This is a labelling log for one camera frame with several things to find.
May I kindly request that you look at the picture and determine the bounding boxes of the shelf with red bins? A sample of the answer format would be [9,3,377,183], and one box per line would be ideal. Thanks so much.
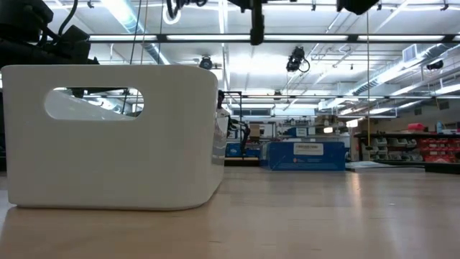
[354,122,460,163]

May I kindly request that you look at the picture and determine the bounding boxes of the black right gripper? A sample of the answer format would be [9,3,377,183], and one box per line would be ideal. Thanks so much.
[226,0,299,46]

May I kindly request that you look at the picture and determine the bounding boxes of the white plastic bin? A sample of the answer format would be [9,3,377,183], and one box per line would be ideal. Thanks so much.
[1,64,230,212]

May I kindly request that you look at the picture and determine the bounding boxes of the black aluminium table frame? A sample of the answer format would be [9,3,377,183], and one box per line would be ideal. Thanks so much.
[224,158,460,176]

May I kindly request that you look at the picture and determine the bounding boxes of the Yellowstone picture book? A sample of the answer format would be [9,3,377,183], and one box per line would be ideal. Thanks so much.
[345,160,400,171]

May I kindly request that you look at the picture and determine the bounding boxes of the blue controller box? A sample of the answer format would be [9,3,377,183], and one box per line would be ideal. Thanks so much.
[267,141,346,171]

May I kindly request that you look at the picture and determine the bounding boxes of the black hanging ceiling camera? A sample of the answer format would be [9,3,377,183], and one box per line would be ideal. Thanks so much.
[285,45,311,73]
[198,55,214,71]

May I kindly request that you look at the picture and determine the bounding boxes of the overhead light bar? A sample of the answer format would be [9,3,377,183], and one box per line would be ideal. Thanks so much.
[88,33,460,45]

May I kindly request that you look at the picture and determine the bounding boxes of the silver ceiling air duct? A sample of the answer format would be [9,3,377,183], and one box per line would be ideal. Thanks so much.
[350,42,460,97]

